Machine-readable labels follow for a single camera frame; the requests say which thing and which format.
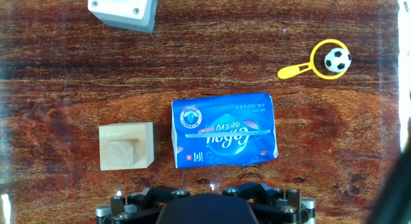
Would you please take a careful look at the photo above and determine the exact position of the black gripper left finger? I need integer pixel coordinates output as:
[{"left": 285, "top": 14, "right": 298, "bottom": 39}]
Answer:
[{"left": 95, "top": 185, "right": 190, "bottom": 224}]

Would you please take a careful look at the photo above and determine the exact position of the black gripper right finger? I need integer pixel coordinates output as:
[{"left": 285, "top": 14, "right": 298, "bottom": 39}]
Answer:
[{"left": 221, "top": 181, "right": 317, "bottom": 224}]

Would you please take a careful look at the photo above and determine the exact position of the yellow bubble ring wand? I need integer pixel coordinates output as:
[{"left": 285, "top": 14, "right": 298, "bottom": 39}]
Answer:
[{"left": 277, "top": 39, "right": 351, "bottom": 81}]

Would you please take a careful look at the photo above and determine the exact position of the small soccer ball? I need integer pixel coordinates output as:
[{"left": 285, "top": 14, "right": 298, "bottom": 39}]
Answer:
[{"left": 324, "top": 47, "right": 352, "bottom": 73}]

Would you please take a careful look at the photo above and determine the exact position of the wooden block puzzle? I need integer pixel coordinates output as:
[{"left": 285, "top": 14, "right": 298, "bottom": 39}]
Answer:
[{"left": 98, "top": 121, "right": 155, "bottom": 171}]

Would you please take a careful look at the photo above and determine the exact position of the blue tissue pack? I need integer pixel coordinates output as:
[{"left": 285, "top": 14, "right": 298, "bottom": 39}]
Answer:
[{"left": 171, "top": 92, "right": 279, "bottom": 169}]

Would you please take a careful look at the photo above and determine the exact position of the grey box green button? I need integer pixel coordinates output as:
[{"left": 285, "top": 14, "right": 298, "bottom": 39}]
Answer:
[{"left": 87, "top": 0, "right": 160, "bottom": 34}]

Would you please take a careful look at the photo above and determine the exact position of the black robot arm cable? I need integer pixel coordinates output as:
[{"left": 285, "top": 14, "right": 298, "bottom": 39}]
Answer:
[{"left": 365, "top": 143, "right": 411, "bottom": 224}]

